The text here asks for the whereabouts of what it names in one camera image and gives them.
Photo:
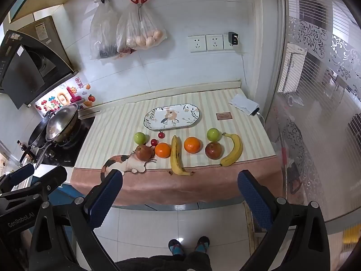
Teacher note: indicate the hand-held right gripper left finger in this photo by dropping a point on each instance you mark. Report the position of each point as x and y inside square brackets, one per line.
[107, 197]

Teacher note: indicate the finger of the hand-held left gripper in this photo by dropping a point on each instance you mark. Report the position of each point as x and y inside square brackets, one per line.
[53, 178]
[19, 175]

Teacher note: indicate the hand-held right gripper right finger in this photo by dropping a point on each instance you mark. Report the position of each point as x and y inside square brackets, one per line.
[253, 200]

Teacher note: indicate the curved yellow banana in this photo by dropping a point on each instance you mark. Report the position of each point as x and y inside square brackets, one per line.
[235, 149]

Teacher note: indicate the brownish red apple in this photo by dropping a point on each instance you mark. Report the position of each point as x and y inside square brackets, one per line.
[144, 153]

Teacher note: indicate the large red apple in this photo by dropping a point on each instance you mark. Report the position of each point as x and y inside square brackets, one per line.
[213, 150]

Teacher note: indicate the green apple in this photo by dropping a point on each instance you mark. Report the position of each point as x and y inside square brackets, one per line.
[213, 134]
[140, 138]

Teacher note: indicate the red cherry tomato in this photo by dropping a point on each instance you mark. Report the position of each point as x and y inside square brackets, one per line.
[154, 142]
[161, 135]

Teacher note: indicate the orange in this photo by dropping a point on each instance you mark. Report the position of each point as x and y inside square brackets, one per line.
[192, 145]
[162, 150]

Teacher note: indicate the yellow banana with dark marks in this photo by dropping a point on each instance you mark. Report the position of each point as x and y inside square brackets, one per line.
[176, 155]

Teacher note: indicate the floral ceramic plate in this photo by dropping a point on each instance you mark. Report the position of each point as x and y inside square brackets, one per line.
[172, 117]

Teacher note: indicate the black frying pan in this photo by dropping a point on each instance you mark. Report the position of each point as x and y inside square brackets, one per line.
[38, 134]

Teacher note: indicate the black gas stove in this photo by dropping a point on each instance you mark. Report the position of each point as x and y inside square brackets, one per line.
[81, 135]

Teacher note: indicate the steel wok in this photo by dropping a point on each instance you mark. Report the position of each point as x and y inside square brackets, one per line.
[62, 121]

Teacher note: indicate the striped tablecloth with cat print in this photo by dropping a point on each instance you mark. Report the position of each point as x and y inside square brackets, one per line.
[118, 135]

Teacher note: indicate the blue patterned slipper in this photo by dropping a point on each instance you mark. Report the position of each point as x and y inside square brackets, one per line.
[176, 247]
[202, 244]

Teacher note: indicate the smartphone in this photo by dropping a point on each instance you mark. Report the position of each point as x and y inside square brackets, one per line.
[255, 112]

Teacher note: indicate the brown leather label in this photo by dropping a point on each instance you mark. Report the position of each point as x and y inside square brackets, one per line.
[224, 116]

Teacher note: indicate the person's dark fuzzy pants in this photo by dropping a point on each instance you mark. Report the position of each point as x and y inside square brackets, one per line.
[169, 263]

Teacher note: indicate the folded white cloth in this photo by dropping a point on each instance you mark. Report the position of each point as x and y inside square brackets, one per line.
[241, 103]

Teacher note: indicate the black range hood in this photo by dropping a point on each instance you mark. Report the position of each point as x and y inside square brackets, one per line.
[22, 70]

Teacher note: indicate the patterned glass sliding door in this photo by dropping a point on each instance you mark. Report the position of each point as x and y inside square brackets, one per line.
[316, 104]

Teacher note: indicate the clear plastic bag dark contents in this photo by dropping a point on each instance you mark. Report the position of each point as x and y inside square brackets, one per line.
[103, 34]

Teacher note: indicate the black charger plug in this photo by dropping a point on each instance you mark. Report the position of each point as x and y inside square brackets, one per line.
[233, 38]

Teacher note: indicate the clear plastic bag round produce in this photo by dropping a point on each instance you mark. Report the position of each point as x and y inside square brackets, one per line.
[141, 34]

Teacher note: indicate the colourful wall stickers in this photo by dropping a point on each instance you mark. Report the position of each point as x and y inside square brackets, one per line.
[60, 97]

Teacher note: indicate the steel hood duct cover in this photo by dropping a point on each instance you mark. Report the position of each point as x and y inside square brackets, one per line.
[48, 34]

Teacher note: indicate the white wall socket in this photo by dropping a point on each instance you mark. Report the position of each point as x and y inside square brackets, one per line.
[197, 44]
[214, 42]
[226, 46]

